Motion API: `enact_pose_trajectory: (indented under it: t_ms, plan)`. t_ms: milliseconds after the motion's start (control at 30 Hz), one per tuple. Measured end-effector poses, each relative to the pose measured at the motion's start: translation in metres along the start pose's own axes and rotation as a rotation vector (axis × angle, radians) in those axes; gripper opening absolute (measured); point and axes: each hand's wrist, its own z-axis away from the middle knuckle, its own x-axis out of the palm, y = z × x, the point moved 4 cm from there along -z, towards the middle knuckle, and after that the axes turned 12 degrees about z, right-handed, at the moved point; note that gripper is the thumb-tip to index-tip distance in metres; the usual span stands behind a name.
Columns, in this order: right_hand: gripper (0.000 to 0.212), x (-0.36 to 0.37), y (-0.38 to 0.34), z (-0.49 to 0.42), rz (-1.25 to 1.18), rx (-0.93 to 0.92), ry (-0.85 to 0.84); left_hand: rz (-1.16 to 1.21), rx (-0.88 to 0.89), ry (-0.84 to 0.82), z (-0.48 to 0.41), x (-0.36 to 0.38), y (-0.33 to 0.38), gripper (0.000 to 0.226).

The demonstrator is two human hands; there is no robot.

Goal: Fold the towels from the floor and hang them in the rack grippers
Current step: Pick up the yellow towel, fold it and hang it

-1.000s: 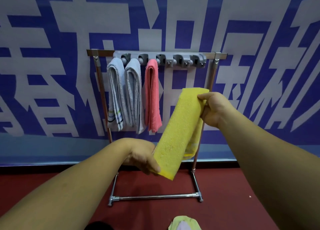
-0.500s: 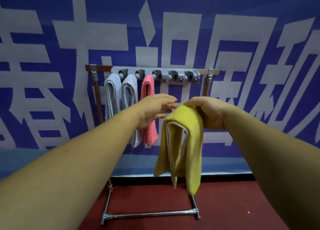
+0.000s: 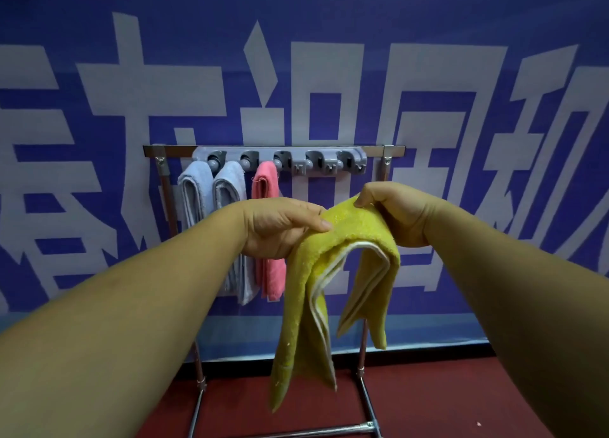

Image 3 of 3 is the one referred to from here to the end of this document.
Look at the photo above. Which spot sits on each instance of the person's left hand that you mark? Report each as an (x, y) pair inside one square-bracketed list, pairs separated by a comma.
[(276, 228)]

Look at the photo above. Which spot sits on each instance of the person's right hand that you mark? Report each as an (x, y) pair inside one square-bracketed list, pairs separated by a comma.
[(404, 214)]

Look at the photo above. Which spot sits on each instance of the pink towel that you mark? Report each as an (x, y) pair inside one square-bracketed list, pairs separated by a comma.
[(264, 180)]

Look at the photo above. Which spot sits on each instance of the yellow towel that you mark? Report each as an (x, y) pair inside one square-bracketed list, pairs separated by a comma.
[(304, 285)]

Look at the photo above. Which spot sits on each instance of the plain light blue towel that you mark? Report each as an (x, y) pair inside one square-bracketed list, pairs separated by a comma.
[(228, 185)]

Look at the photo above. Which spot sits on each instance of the striped light blue towel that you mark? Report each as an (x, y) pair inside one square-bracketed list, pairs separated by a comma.
[(195, 190)]

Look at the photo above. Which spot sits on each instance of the metal towel rack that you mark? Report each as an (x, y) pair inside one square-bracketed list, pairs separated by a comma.
[(176, 151)]

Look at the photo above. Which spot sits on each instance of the person's left forearm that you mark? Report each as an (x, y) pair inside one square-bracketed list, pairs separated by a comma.
[(119, 328)]

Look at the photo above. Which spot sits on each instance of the person's right forearm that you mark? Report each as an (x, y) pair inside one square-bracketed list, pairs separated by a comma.
[(533, 309)]

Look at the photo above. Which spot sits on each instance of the grey plastic clip strip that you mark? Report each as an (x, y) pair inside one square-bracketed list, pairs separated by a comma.
[(233, 151)]

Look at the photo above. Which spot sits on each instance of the blue banner with white characters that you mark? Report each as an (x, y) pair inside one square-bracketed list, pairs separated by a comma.
[(428, 14)]

